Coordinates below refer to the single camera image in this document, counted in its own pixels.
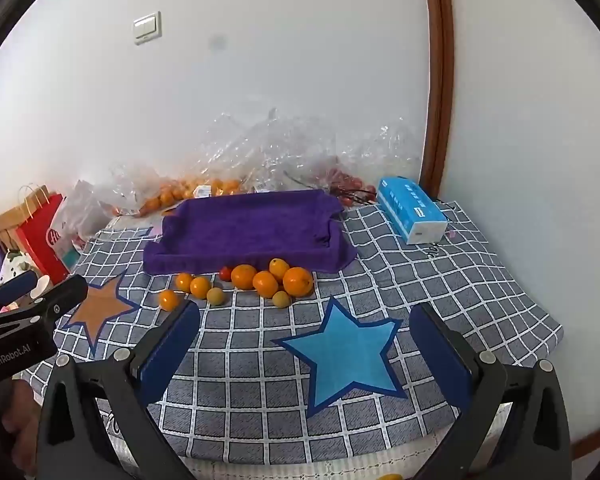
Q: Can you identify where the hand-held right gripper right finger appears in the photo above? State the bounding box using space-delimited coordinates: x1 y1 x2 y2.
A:
408 302 572 480

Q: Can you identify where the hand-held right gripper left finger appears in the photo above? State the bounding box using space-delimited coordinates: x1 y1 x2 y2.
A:
36 301 201 480

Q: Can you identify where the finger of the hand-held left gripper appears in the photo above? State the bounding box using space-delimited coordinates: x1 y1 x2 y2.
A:
0 270 38 318
0 275 88 333

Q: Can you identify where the large orange tangerine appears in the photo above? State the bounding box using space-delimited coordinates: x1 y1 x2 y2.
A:
252 270 280 298
230 264 258 291

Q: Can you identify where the purple towel-lined tray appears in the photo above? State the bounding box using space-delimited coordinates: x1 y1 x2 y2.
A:
143 190 358 276

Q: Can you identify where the small orange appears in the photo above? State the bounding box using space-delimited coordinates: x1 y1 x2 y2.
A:
282 267 315 297

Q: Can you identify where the person's left hand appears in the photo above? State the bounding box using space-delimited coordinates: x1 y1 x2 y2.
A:
2 382 38 476

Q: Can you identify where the white printed plush toy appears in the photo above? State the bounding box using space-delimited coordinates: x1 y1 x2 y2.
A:
0 250 51 306

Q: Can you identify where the red paper bag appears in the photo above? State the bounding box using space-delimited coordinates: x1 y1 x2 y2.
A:
15 192 73 286

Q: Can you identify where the brown paper bag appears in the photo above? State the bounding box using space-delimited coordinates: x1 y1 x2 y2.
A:
0 183 51 251

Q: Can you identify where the white plastic bag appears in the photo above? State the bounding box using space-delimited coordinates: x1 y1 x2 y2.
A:
55 180 113 256

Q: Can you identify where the grey checked star blanket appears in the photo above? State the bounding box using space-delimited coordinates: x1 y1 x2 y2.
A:
22 200 565 466

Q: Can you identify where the translucent plastic bag with oranges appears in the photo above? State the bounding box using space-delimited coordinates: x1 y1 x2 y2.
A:
110 160 178 218

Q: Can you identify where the blue tissue pack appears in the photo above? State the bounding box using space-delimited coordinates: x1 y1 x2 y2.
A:
377 176 449 245

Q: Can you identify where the clear bag of tangerines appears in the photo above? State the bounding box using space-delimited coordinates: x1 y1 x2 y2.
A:
172 170 251 201

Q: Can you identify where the clear bag of cherry tomatoes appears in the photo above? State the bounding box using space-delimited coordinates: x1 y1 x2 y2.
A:
310 117 426 208

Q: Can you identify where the clear bag of yellowish fruit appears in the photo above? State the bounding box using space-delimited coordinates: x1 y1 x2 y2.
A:
200 107 341 196

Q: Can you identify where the brown wooden door frame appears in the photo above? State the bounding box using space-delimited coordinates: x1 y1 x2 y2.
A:
419 0 455 198

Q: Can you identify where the white light switch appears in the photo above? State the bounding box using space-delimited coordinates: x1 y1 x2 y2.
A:
133 11 163 46

